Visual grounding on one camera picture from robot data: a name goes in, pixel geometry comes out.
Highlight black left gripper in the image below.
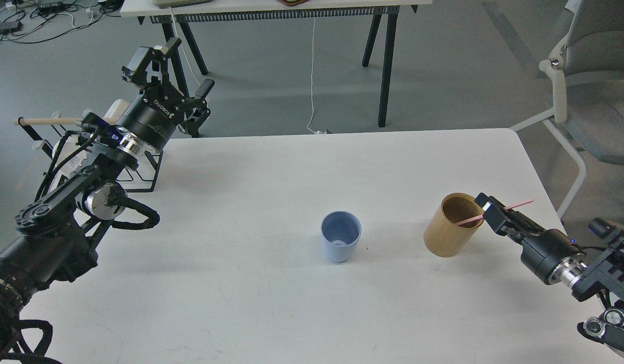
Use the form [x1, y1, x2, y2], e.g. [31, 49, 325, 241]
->
[117, 37, 215, 153]

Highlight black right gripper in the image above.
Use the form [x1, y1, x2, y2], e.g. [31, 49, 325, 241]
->
[475, 193, 585, 285]

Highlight blue plastic cup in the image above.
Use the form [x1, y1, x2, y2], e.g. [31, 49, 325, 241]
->
[320, 210, 362, 263]

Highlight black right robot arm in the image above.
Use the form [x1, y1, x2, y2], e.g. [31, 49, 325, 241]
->
[475, 193, 624, 358]

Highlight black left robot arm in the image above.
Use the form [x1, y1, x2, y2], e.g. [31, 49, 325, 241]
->
[0, 37, 214, 363]

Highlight bamboo cylinder holder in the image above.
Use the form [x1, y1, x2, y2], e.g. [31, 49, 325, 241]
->
[423, 193, 483, 258]

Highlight white background table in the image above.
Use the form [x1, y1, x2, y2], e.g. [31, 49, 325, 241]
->
[120, 0, 434, 128]

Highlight wooden dowel rod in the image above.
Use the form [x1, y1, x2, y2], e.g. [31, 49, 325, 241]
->
[12, 117, 82, 126]

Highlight grey office chair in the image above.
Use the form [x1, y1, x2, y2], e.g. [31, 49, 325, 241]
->
[512, 1, 624, 218]

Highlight black wire rack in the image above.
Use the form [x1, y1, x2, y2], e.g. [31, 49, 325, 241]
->
[19, 122, 163, 193]

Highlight white hanging cable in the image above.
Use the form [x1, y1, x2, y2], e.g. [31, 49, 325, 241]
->
[307, 16, 332, 135]

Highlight floor cables and adapters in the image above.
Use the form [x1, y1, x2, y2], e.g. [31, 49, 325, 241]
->
[0, 0, 124, 54]

